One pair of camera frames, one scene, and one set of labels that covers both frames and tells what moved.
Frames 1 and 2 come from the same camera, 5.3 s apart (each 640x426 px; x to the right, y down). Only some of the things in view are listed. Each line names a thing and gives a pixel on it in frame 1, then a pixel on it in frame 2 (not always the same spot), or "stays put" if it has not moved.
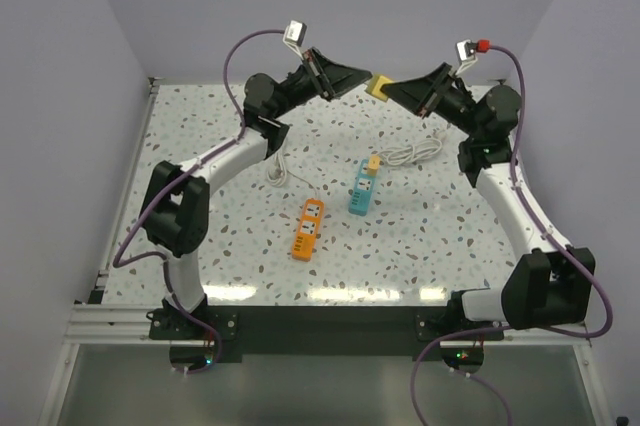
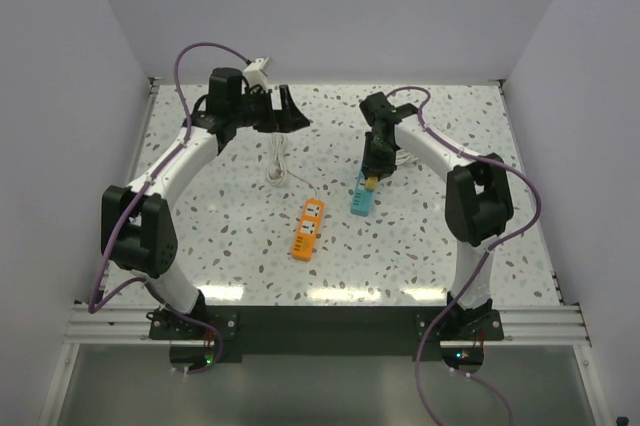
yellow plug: [375, 83] to [371, 183]
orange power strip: [305, 241] stays put
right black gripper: [415, 94] to [370, 166]
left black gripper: [330, 79] to [286, 119]
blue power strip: [362, 191] stays put
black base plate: [321, 330] stays put
